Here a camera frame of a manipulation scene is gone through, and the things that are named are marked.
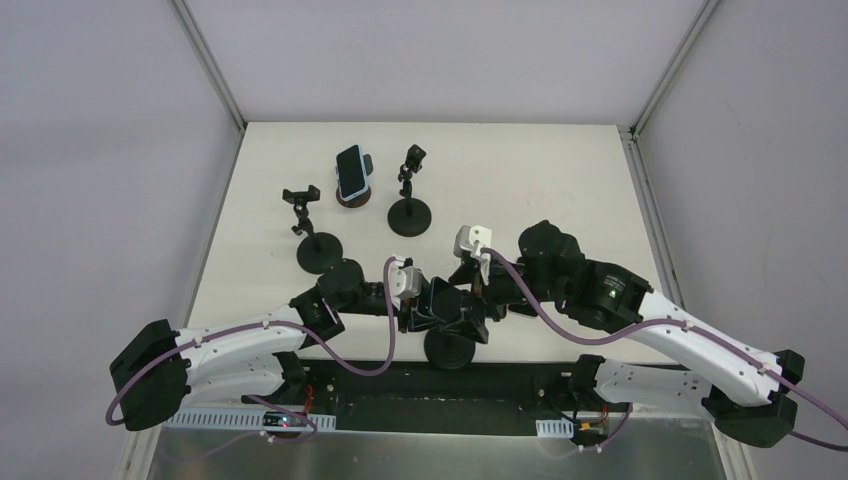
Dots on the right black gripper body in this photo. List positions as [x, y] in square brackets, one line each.
[488, 291]

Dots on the teal phone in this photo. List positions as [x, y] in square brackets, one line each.
[449, 299]

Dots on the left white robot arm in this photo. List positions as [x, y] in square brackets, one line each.
[163, 369]

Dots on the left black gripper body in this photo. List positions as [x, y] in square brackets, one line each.
[423, 304]

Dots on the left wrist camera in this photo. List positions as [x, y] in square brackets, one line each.
[403, 280]

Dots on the right aluminium frame post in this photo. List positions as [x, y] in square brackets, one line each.
[695, 30]

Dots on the left aluminium frame post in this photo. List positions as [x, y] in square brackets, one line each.
[203, 53]

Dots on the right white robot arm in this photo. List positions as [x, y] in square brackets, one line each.
[742, 390]

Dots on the black round-base phone stand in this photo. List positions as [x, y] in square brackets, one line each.
[409, 217]

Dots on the aluminium frame post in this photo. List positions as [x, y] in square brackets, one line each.
[203, 53]
[695, 30]

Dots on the brown-base phone holder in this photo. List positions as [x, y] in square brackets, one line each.
[358, 192]

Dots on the left white cable duct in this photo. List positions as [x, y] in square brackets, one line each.
[247, 419]

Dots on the black phone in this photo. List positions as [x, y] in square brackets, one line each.
[524, 310]

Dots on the white cable duct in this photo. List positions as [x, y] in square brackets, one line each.
[247, 419]
[561, 428]

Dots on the right white cable duct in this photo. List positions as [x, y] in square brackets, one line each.
[561, 428]

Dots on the blue-cased phone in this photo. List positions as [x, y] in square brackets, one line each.
[352, 172]

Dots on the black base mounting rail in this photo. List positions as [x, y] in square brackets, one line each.
[499, 399]

